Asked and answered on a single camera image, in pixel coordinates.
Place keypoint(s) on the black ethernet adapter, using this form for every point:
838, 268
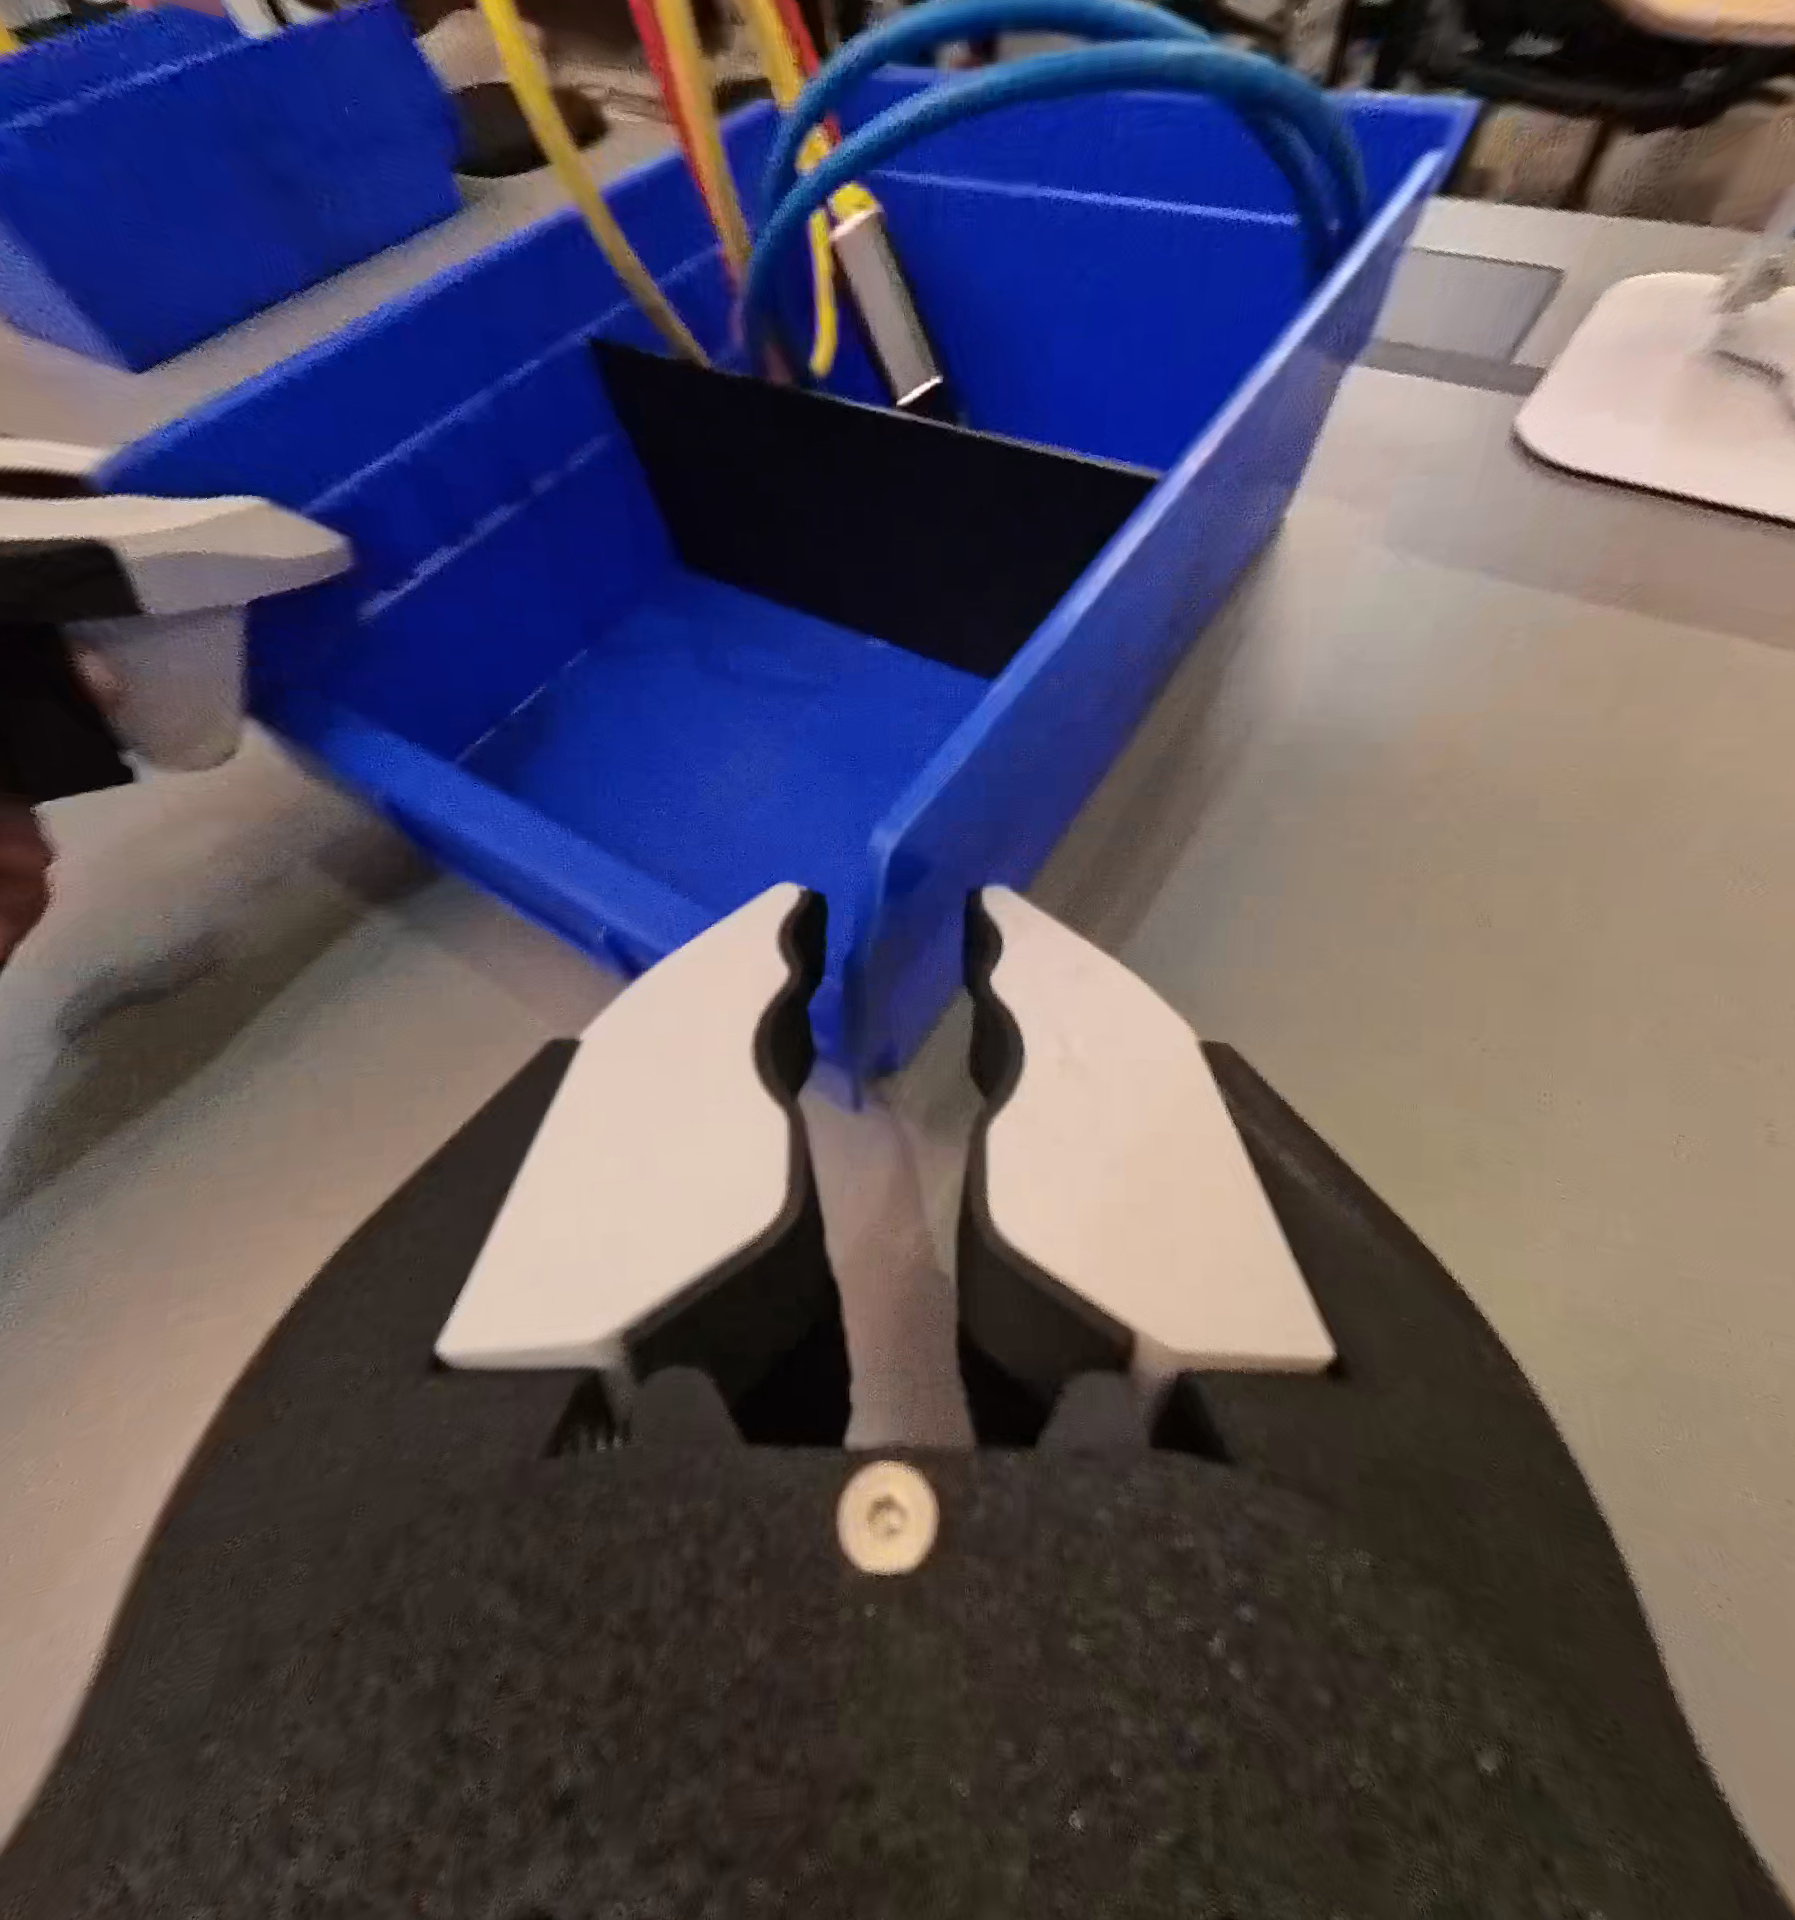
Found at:
885, 308

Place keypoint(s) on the white monitor stand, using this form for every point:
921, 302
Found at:
1631, 391

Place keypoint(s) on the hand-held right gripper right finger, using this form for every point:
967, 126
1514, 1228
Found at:
1137, 1186

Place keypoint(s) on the large blue plastic bin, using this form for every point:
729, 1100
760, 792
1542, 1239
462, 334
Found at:
717, 719

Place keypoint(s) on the black office chair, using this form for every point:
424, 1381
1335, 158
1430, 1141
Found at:
1587, 62

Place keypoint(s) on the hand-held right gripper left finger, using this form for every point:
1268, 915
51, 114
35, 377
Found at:
642, 1171

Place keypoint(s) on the black bin divider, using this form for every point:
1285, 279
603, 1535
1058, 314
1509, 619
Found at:
867, 509

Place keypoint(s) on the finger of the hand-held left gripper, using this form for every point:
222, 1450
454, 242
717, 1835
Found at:
206, 547
13, 457

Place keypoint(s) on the small blue plastic bin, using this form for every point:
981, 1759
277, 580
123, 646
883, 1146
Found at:
192, 179

